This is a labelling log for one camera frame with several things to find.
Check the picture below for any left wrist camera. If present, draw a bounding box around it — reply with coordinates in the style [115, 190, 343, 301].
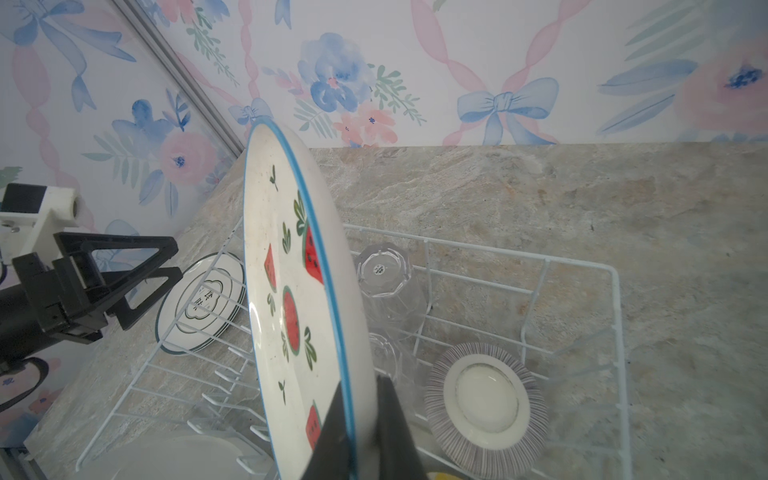
[1, 183, 80, 266]

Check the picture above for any plain white plate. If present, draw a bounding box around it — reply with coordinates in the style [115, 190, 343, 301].
[74, 433, 274, 480]

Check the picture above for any watermelon pattern plate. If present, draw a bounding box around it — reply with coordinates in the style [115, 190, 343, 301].
[243, 118, 380, 479]

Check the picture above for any striped grey bowl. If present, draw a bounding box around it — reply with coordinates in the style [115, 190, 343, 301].
[424, 342, 549, 479]

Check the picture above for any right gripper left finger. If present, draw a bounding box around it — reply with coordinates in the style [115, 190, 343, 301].
[301, 384, 351, 480]

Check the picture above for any white wire dish rack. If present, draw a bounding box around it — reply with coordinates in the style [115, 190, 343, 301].
[74, 221, 634, 480]

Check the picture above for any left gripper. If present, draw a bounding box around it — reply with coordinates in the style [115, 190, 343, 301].
[1, 232, 183, 366]

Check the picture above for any left corner aluminium post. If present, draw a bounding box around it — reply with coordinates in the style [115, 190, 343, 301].
[110, 0, 245, 157]

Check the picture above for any yellow blue floral bowl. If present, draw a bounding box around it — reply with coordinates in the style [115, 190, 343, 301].
[427, 472, 462, 480]

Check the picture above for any white plate dark rim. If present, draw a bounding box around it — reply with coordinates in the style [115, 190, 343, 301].
[155, 252, 246, 355]

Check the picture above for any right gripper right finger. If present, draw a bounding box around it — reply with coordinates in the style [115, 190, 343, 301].
[376, 375, 428, 480]

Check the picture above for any clear glass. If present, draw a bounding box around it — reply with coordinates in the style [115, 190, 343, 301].
[369, 329, 419, 401]
[355, 242, 428, 332]

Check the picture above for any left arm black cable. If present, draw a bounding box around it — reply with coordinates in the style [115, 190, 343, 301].
[0, 356, 50, 414]

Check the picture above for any clear glass middle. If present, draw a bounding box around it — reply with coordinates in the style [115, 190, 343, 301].
[369, 329, 419, 401]

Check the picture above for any clear glass far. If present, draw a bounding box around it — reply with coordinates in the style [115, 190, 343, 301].
[355, 242, 428, 332]

